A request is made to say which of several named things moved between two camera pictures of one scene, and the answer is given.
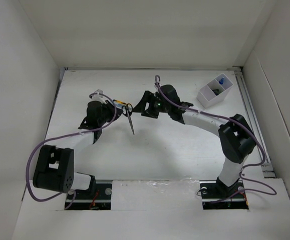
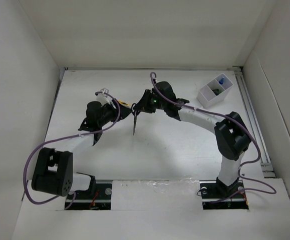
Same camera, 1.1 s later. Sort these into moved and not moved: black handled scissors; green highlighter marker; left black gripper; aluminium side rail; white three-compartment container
Moved: left black gripper; black handled scissors
Not moved: aluminium side rail; white three-compartment container; green highlighter marker
